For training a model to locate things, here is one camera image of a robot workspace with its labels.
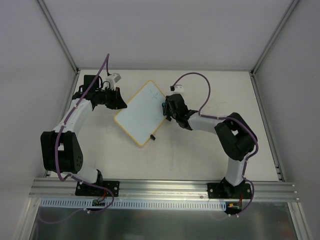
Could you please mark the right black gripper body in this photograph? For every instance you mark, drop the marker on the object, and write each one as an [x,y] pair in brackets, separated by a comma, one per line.
[169,108]

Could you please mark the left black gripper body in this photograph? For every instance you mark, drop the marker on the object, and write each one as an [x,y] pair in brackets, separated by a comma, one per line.
[111,97]

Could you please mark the blue whiteboard eraser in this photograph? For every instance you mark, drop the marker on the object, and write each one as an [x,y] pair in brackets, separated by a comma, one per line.
[164,105]

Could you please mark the yellow-framed whiteboard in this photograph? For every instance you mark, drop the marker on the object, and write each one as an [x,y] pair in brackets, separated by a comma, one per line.
[143,115]

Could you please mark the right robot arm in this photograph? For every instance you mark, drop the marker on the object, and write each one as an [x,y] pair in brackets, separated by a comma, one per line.
[237,139]

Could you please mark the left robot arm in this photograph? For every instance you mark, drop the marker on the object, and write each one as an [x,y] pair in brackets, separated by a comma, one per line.
[61,151]

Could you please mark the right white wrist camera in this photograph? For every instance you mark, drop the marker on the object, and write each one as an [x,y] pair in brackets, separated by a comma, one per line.
[177,89]

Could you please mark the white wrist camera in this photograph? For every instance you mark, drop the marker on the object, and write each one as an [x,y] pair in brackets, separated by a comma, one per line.
[177,89]
[112,80]

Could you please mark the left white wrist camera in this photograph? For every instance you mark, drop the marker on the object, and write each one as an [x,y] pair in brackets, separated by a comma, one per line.
[112,80]

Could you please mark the right aluminium frame post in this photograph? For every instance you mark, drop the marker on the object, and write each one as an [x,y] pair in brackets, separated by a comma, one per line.
[275,34]

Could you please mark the aluminium frame post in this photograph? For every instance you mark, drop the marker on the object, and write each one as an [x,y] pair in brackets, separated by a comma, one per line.
[57,34]
[275,34]

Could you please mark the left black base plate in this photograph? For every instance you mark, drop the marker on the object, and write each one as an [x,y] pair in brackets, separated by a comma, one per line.
[85,190]

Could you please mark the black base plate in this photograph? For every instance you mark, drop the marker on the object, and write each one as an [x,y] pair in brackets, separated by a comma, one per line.
[225,190]
[85,190]

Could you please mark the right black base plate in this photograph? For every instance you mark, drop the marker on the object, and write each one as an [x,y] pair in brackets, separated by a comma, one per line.
[225,190]

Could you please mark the aluminium mounting rail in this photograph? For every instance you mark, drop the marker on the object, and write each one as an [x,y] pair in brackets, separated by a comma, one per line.
[179,190]

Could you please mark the left aluminium frame post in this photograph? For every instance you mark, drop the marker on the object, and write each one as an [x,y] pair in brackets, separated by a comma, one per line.
[57,34]

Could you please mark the white slotted cable duct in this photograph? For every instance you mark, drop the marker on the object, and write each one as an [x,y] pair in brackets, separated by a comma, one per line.
[131,204]

